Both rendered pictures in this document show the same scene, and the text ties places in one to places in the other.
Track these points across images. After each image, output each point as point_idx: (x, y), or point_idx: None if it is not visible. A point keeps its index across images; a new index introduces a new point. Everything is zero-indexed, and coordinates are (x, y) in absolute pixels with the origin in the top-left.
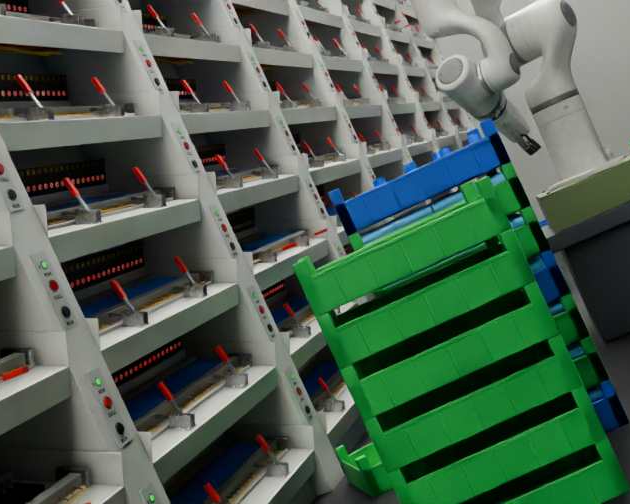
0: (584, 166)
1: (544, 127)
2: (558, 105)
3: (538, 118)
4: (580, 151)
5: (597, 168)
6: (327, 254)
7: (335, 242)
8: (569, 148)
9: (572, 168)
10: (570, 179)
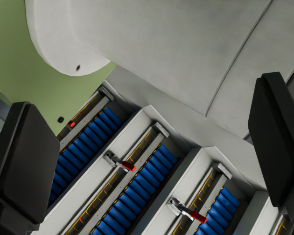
0: (83, 37)
1: (231, 50)
2: (240, 129)
3: (273, 58)
4: (116, 58)
5: (54, 68)
6: None
7: None
8: (131, 52)
9: (87, 14)
10: (33, 13)
